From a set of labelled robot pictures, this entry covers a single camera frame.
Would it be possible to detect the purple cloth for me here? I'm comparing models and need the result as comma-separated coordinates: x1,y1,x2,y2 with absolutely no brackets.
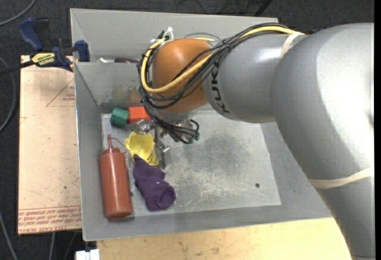
131,154,177,212

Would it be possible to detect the red-brown squeeze bottle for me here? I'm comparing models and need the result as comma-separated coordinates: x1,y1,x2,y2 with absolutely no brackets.
98,134,134,221

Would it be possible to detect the grey metal bin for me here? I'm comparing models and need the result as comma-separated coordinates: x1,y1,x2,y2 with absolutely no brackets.
70,8,333,242

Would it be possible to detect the yellow crumpled plastic cup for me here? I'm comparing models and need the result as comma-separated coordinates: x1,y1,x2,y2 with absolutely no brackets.
123,131,160,167

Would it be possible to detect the orange block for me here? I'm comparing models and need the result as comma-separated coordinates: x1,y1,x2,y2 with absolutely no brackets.
127,106,152,124

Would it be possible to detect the brown cardboard board red print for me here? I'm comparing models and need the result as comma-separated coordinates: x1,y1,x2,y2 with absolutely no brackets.
17,54,83,236

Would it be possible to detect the green block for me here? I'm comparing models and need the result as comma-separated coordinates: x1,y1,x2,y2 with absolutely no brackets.
109,106,130,129

